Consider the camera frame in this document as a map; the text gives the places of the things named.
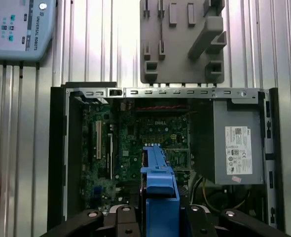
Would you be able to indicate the green motherboard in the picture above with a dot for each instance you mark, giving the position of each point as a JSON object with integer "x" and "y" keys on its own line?
{"x": 135, "y": 138}

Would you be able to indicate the grey parts rack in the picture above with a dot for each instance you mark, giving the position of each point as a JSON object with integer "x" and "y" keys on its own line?
{"x": 180, "y": 64}

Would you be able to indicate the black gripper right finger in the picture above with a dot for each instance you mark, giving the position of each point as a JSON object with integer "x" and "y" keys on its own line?
{"x": 244, "y": 219}

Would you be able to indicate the black expansion slot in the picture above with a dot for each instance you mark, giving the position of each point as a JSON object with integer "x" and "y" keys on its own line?
{"x": 110, "y": 158}

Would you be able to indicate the CPU socket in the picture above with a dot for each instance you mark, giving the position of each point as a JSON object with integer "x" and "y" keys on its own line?
{"x": 180, "y": 159}

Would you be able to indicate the white expansion slot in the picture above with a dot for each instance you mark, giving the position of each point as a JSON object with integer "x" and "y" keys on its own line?
{"x": 98, "y": 138}

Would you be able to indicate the black PC case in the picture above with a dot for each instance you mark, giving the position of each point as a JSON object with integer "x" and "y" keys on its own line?
{"x": 56, "y": 148}

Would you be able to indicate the hard disk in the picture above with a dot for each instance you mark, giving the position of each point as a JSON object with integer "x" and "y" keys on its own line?
{"x": 160, "y": 172}

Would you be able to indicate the grey power supply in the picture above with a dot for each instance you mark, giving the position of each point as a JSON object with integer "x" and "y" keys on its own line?
{"x": 219, "y": 148}

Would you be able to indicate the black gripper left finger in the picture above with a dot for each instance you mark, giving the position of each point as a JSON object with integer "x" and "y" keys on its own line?
{"x": 86, "y": 219}

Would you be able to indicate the pale blue teach pendant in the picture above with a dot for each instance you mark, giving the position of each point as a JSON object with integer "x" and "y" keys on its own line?
{"x": 17, "y": 24}

